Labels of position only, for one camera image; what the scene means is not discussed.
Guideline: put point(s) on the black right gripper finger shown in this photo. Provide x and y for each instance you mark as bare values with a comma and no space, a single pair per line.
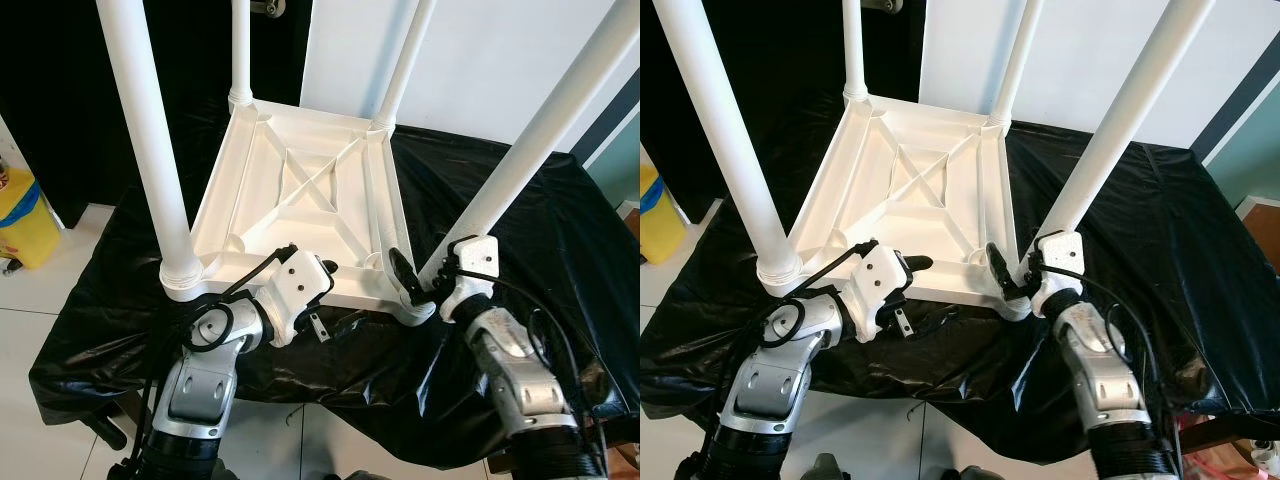
1003,270
405,275

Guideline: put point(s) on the white plastic table leg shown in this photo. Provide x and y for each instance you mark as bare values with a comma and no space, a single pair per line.
1120,140
1018,60
530,150
240,50
405,60
855,50
145,130
725,140

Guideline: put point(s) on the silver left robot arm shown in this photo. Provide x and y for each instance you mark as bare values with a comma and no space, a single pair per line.
780,380
205,380

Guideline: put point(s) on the black plastic table sheet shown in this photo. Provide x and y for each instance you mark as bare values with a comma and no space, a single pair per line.
1160,300
540,300

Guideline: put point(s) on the dark grey left robot leg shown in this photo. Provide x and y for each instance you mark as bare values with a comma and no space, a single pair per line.
222,471
828,468

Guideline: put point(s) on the dark grey robot leg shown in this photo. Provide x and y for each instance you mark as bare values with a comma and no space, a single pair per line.
222,471
978,473
828,468

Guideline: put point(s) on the dark grey right robot leg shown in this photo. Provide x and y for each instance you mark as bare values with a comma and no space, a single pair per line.
978,473

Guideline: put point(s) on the brown wooden table leg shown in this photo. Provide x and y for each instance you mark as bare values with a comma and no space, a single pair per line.
1230,432
115,425

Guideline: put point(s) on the yellow cardboard box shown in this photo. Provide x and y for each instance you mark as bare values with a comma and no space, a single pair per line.
660,225
28,225

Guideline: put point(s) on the black door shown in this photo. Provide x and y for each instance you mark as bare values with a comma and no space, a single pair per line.
760,80
60,80

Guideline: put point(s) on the brown cardboard box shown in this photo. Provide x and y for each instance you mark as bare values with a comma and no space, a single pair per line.
1262,218

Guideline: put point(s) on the pink plastic bag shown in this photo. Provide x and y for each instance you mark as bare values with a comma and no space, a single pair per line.
1235,462
622,463

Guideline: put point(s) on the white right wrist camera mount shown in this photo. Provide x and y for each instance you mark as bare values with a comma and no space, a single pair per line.
1058,268
470,272

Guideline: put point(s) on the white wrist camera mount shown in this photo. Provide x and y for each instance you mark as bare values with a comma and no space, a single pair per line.
878,288
470,272
295,290
1058,268

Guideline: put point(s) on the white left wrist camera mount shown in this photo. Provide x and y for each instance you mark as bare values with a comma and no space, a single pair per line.
878,288
295,290

